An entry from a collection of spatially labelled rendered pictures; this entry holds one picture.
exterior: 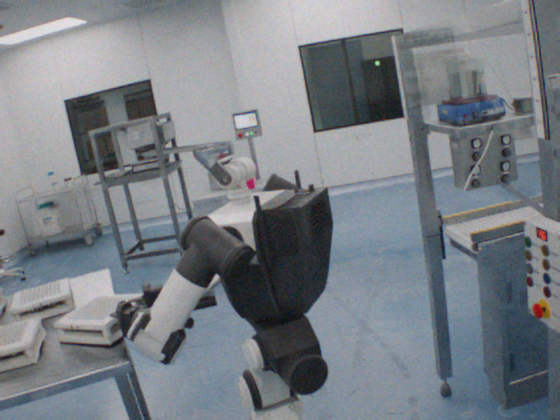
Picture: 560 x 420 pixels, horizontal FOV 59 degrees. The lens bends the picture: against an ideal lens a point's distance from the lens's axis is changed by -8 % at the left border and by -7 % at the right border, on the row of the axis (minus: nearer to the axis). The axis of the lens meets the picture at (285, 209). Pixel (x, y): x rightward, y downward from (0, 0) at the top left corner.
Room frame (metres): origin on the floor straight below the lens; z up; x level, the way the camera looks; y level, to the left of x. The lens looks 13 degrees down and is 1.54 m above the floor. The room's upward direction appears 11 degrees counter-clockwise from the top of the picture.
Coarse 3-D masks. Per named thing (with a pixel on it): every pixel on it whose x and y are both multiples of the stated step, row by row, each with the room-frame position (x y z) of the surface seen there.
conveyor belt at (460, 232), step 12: (540, 204) 2.15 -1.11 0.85; (492, 216) 2.12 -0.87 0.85; (504, 216) 2.09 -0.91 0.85; (516, 216) 2.05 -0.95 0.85; (528, 216) 2.02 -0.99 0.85; (456, 228) 2.06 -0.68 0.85; (468, 228) 2.03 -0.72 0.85; (480, 228) 2.00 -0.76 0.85; (456, 240) 2.00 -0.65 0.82; (468, 240) 1.91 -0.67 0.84; (480, 240) 1.87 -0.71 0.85
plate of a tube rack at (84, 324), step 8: (96, 296) 1.81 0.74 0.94; (104, 296) 1.79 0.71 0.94; (136, 296) 1.72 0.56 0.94; (136, 304) 1.66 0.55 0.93; (72, 312) 1.68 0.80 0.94; (64, 320) 1.61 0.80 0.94; (72, 320) 1.60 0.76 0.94; (80, 320) 1.58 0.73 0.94; (88, 320) 1.57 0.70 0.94; (96, 320) 1.56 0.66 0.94; (104, 320) 1.54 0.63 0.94; (112, 320) 1.54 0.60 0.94; (64, 328) 1.58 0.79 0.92; (72, 328) 1.57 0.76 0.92; (80, 328) 1.55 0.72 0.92; (88, 328) 1.53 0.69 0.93; (96, 328) 1.52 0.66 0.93; (104, 328) 1.50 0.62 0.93
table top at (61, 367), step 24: (72, 288) 2.19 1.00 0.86; (96, 288) 2.13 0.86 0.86; (48, 336) 1.67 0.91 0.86; (48, 360) 1.47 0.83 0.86; (72, 360) 1.45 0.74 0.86; (96, 360) 1.42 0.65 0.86; (120, 360) 1.40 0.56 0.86; (0, 384) 1.35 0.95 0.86; (24, 384) 1.33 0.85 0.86; (48, 384) 1.31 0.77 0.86; (72, 384) 1.32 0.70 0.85; (0, 408) 1.25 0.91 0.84
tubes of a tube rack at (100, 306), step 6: (96, 300) 1.74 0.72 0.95; (102, 300) 1.73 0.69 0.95; (108, 300) 1.71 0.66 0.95; (114, 300) 1.69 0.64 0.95; (120, 300) 1.68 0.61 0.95; (90, 306) 1.69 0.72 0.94; (96, 306) 1.67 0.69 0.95; (102, 306) 1.66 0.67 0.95; (108, 306) 1.65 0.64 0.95; (114, 306) 1.64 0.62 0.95; (78, 312) 1.65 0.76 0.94; (84, 312) 1.63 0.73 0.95; (90, 312) 1.62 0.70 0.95; (96, 312) 1.61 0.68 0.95; (102, 312) 1.60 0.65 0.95
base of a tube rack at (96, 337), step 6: (66, 330) 1.64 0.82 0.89; (114, 330) 1.56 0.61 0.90; (120, 330) 1.56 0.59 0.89; (60, 336) 1.60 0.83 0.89; (66, 336) 1.59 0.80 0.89; (72, 336) 1.57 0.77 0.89; (78, 336) 1.56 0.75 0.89; (84, 336) 1.55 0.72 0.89; (90, 336) 1.54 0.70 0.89; (96, 336) 1.53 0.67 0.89; (102, 336) 1.52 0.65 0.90; (108, 336) 1.51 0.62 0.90; (114, 336) 1.53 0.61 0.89; (120, 336) 1.55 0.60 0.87; (78, 342) 1.56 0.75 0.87; (84, 342) 1.55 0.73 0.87; (90, 342) 1.54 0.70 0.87; (96, 342) 1.53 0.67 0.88; (102, 342) 1.52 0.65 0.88; (108, 342) 1.50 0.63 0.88
